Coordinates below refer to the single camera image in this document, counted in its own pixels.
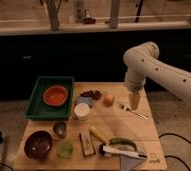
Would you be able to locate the dark maroon bowl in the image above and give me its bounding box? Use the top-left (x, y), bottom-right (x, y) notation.
top-left (24, 131), bottom-right (53, 160)

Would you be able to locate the wooden block brush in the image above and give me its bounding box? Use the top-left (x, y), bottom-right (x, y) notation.
top-left (79, 131), bottom-right (96, 157)

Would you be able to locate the grey cloth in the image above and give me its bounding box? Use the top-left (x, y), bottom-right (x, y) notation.
top-left (119, 145), bottom-right (143, 171)

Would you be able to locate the blue grey sponge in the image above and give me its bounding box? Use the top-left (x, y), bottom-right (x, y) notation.
top-left (75, 96), bottom-right (93, 107)

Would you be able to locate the orange apple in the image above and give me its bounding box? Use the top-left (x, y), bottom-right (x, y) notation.
top-left (104, 94), bottom-right (115, 106)

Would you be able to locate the white paper cup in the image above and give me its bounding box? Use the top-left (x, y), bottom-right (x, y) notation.
top-left (74, 103), bottom-right (90, 120)

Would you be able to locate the small metal cup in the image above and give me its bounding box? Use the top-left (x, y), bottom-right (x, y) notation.
top-left (53, 121), bottom-right (67, 138)

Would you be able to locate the dark grapes bunch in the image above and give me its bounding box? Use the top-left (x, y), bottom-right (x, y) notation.
top-left (81, 90), bottom-right (101, 100)

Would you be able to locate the green small lid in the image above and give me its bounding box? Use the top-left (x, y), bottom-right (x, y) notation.
top-left (57, 141), bottom-right (73, 159)

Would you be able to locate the white handled knife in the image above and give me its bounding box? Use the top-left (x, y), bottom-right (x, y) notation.
top-left (99, 144), bottom-right (147, 159)

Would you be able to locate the silver fork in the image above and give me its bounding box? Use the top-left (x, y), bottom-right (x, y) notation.
top-left (119, 104), bottom-right (149, 119)

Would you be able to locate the dark red object on shelf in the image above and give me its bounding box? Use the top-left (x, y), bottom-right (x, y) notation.
top-left (83, 17), bottom-right (96, 24)

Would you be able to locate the orange bowl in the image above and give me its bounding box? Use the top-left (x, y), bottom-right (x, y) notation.
top-left (43, 85), bottom-right (68, 107)

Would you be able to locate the green plastic tray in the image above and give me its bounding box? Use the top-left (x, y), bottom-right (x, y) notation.
top-left (26, 76), bottom-right (74, 121)

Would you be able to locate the black cable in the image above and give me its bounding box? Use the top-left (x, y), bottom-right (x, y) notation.
top-left (158, 132), bottom-right (191, 171)

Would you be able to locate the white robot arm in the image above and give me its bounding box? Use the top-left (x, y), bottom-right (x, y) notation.
top-left (123, 42), bottom-right (191, 104)

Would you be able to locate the green chili pepper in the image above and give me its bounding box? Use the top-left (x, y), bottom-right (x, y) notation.
top-left (109, 138), bottom-right (137, 151)

